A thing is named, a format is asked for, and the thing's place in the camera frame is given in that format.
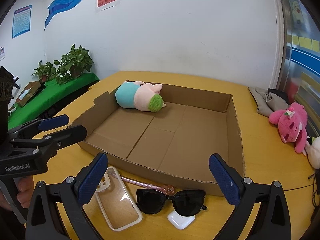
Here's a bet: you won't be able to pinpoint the blue framed wall poster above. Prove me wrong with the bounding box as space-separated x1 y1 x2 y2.
12 5 32 38

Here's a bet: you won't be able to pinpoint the white plush toy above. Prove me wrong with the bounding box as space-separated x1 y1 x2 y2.
305 137 320 170

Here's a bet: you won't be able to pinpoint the white earbuds case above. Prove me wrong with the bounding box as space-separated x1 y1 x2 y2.
167 210 195 230

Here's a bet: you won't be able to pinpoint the pink teal plush pig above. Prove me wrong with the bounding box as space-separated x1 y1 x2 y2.
115 81 166 112

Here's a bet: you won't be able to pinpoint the green table cloth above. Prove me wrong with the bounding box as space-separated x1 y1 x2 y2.
8 73 99 129

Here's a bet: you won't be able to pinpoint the cardboard tissue box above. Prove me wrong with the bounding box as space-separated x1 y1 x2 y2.
16 81 41 107

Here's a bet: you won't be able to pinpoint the pink plush toy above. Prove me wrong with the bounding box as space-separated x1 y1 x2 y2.
268 102 308 153

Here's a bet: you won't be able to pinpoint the black sunglasses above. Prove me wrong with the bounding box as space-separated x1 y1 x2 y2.
136 189 207 217

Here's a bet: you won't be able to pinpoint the person's left hand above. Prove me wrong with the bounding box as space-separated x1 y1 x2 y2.
0 176 34 211

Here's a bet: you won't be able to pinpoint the brown cardboard box tray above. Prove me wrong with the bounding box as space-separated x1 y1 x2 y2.
73 85 245 196

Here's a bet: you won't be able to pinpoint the small potted green plant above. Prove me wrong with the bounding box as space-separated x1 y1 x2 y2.
32 61 56 83

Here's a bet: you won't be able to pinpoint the grey folded cloth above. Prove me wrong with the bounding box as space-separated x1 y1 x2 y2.
248 87 289 117

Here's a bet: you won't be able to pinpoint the pink bear-topped pen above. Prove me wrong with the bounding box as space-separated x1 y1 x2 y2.
121 177 176 196

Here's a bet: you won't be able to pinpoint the clear white phone case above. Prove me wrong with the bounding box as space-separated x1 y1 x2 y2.
94 166 143 232

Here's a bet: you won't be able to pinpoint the large potted green plant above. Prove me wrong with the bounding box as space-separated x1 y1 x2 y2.
53 44 94 84

